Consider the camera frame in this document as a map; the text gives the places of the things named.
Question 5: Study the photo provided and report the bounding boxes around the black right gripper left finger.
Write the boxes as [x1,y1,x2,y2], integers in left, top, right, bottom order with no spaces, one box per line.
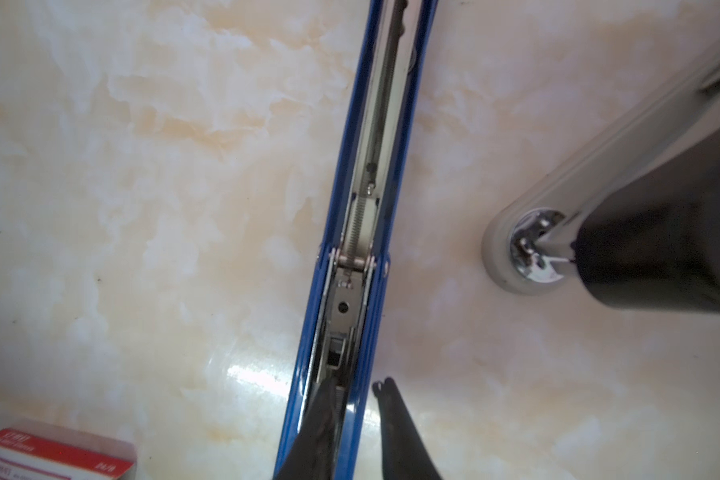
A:
[274,378,342,480]

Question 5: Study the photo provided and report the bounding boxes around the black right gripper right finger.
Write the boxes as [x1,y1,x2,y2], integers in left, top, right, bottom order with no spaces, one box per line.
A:
[372,377,441,480]

